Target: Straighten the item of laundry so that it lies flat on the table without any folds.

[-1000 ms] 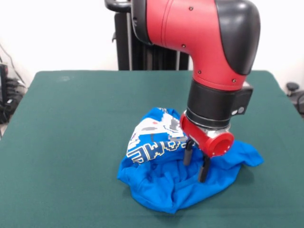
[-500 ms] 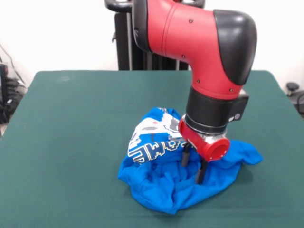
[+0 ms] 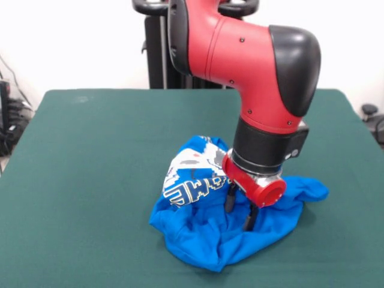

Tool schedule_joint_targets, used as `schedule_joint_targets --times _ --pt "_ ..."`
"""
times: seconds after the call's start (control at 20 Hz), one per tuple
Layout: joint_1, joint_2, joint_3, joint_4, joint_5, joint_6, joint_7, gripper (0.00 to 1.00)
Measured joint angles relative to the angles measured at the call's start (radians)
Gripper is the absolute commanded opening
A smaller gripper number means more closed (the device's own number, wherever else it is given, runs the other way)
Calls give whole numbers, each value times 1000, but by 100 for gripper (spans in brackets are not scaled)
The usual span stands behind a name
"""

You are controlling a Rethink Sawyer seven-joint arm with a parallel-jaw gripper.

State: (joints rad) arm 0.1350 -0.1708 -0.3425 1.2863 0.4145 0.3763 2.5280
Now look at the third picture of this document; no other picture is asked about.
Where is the black cable tangle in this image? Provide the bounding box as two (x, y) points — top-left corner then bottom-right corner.
(0, 55), (35, 157)

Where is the black box device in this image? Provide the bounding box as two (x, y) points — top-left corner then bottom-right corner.
(0, 80), (11, 130)

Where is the dark green table cloth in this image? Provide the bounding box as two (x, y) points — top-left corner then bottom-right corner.
(0, 88), (384, 288)

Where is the black office chair base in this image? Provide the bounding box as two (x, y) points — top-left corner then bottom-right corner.
(361, 103), (384, 151)

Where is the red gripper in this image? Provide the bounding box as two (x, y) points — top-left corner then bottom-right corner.
(221, 149), (287, 232)

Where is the blue printed shirt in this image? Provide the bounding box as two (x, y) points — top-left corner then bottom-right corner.
(149, 134), (330, 273)

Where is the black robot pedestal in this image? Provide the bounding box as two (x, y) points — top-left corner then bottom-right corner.
(131, 0), (259, 89)

